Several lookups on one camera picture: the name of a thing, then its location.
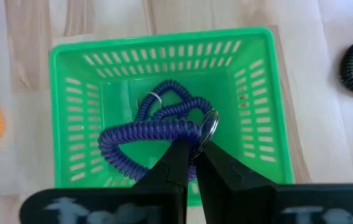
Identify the green plastic slotted basket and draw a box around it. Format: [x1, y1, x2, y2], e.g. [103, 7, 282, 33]
[48, 26, 295, 208]

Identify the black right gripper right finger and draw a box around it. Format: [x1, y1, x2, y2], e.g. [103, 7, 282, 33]
[195, 141, 353, 224]

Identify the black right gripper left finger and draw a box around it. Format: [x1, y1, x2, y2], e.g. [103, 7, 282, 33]
[19, 138, 193, 224]

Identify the purple spring keychain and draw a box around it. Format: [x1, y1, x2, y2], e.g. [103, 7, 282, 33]
[97, 107, 220, 184]
[134, 79, 214, 125]

